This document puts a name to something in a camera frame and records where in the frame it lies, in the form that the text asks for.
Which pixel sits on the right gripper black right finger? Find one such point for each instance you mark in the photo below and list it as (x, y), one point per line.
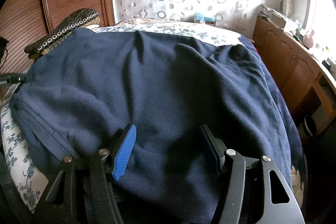
(250, 190)

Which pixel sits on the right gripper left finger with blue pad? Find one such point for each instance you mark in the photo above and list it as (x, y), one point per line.
(81, 191)

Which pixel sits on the navy printed t-shirt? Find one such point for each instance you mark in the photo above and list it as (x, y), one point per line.
(92, 85)

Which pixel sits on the blue floral white pillow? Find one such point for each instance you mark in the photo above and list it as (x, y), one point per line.
(28, 180)

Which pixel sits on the dark circle patterned cloth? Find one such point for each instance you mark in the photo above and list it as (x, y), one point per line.
(80, 18)

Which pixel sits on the wooden side cabinet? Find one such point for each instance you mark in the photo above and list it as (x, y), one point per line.
(305, 84)

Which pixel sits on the floral pink quilt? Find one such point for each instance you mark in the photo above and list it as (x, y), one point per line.
(146, 21)

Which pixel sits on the navy blue bed blanket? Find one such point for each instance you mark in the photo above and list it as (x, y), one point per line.
(249, 43)

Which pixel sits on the pink bottle on cabinet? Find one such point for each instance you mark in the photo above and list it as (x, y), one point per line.
(308, 41)

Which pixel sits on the cardboard box on cabinet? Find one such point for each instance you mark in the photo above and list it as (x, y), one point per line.
(278, 21)

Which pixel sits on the window with brown frame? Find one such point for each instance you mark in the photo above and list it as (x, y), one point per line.
(321, 20)

